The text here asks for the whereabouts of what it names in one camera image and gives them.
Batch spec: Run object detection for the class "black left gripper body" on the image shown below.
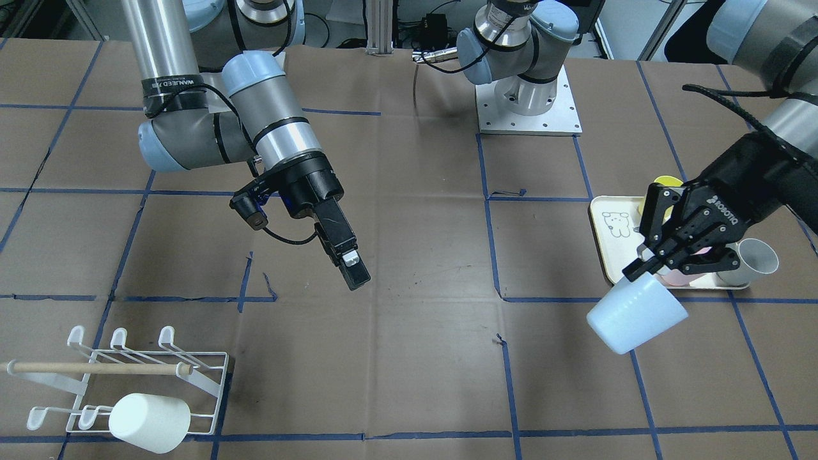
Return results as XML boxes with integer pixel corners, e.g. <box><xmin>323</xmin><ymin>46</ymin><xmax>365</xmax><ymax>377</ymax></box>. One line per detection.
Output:
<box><xmin>677</xmin><ymin>132</ymin><xmax>806</xmax><ymax>256</ymax></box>

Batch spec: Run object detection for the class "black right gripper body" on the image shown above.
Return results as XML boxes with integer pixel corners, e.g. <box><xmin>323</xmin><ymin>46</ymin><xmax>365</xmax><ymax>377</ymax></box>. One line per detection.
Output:
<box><xmin>278</xmin><ymin>153</ymin><xmax>344</xmax><ymax>219</ymax></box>

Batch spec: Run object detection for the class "light blue cup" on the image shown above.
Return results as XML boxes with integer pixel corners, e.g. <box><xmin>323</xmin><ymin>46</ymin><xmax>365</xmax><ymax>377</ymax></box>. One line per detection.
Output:
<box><xmin>587</xmin><ymin>273</ymin><xmax>688</xmax><ymax>355</ymax></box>

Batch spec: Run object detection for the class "white ikea cup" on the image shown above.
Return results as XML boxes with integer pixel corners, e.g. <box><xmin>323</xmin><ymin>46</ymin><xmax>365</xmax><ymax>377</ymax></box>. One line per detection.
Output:
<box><xmin>109</xmin><ymin>393</ymin><xmax>192</xmax><ymax>454</ymax></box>

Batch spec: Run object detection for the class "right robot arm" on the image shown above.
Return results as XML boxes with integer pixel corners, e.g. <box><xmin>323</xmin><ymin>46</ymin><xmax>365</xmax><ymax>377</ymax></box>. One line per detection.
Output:
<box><xmin>122</xmin><ymin>1</ymin><xmax>371</xmax><ymax>290</ymax></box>

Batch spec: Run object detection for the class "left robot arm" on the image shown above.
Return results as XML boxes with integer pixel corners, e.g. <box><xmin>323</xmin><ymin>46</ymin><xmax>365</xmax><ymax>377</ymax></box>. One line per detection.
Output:
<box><xmin>567</xmin><ymin>30</ymin><xmax>816</xmax><ymax>297</ymax></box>

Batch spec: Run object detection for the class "yellow cup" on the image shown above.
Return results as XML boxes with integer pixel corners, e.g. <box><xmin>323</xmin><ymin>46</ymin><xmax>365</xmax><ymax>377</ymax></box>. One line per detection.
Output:
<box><xmin>639</xmin><ymin>176</ymin><xmax>684</xmax><ymax>221</ymax></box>

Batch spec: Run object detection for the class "pink cup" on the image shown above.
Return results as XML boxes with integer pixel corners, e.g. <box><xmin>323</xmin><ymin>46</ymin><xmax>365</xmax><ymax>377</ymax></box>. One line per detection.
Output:
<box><xmin>658</xmin><ymin>269</ymin><xmax>706</xmax><ymax>286</ymax></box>

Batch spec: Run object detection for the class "grey cup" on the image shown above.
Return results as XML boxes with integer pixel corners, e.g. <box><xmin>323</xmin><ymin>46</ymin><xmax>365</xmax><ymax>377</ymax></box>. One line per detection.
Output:
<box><xmin>716</xmin><ymin>238</ymin><xmax>780</xmax><ymax>286</ymax></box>

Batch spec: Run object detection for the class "cream plastic tray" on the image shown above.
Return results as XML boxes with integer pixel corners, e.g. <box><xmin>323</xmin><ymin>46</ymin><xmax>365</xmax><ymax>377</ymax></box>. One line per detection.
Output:
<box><xmin>588</xmin><ymin>195</ymin><xmax>758</xmax><ymax>291</ymax></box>

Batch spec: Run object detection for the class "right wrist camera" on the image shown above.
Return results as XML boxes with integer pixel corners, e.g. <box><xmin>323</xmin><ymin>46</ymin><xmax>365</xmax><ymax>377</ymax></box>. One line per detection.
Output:
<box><xmin>229</xmin><ymin>187</ymin><xmax>276</xmax><ymax>231</ymax></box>

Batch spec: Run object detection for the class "white wire cup rack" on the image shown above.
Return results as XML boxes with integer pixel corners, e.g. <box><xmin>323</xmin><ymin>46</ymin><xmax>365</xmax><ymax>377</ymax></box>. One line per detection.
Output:
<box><xmin>2</xmin><ymin>325</ymin><xmax>233</xmax><ymax>437</ymax></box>

